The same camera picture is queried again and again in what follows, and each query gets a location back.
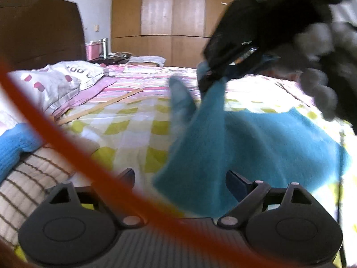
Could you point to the wooden stick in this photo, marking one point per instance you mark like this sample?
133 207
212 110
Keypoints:
70 118

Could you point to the pink and green checked bedspread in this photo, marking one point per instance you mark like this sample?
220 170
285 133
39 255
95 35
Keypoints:
135 131

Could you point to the wooden wardrobe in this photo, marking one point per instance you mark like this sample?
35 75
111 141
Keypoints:
177 30

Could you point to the light blue knit garment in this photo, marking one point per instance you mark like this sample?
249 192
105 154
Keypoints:
14 143

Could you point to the pink storage box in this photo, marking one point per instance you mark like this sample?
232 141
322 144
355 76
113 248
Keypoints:
93 50

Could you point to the folded white cloth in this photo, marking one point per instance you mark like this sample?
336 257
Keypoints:
157 61

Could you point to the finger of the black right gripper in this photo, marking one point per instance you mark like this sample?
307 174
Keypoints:
253 63
206 77

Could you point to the silver cylinder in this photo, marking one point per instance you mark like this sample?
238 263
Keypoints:
104 48

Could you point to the dark nightstand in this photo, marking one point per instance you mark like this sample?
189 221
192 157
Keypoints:
117 58

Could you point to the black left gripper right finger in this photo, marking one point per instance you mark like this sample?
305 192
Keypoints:
250 197

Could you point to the dark wooden headboard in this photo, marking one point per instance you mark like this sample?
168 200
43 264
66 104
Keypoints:
35 33

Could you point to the teal knit sweater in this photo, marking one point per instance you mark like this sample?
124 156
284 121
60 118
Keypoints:
208 141

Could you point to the beige plaid folded garment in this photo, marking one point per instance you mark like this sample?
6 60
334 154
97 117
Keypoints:
28 184

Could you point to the white pillow with pink dots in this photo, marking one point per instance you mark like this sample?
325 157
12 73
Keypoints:
57 88

